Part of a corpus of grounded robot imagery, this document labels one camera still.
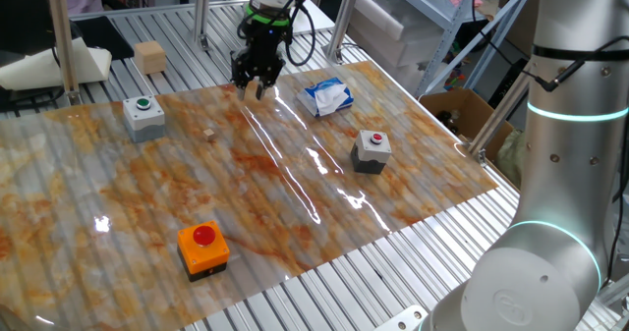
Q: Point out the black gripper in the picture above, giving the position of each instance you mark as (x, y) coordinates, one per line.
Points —
(263, 56)

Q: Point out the small wooden block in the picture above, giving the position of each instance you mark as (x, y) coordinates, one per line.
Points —
(210, 134)

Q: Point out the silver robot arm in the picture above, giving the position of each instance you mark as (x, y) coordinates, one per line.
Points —
(565, 174)

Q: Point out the blue tissue pack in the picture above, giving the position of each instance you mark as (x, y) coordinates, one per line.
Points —
(326, 97)

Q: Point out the large wooden cube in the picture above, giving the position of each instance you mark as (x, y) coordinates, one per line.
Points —
(150, 58)

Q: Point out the white box green button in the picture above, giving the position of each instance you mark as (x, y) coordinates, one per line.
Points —
(144, 117)

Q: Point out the white box red button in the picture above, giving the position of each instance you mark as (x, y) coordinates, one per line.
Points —
(371, 151)

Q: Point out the white foam box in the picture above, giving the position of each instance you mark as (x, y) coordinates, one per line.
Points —
(393, 41)

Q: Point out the marble pattern plastic mat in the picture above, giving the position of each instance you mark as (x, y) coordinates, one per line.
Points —
(147, 183)

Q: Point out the black pad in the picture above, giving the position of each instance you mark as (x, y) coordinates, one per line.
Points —
(103, 34)

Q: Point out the orange emergency stop button box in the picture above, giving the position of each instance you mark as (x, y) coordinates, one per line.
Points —
(203, 252)

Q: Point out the cardboard box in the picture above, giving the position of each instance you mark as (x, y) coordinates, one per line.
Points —
(435, 101)

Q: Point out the grey metal shelf rack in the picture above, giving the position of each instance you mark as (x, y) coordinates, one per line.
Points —
(449, 31)

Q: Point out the black monitor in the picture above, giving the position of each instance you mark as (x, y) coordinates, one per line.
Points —
(24, 16)

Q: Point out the aluminium brace bar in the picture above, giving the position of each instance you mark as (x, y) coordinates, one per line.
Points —
(496, 122)

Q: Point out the pale green bag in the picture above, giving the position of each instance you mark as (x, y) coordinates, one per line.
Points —
(511, 159)

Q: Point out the aluminium upright post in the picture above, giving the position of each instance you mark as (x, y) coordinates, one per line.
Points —
(200, 12)

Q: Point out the slanted aluminium post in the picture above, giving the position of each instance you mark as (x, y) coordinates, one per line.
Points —
(344, 16)

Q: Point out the tan vertical post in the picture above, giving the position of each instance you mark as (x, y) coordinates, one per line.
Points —
(61, 36)

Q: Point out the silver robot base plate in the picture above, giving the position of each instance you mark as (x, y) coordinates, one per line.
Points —
(400, 321)

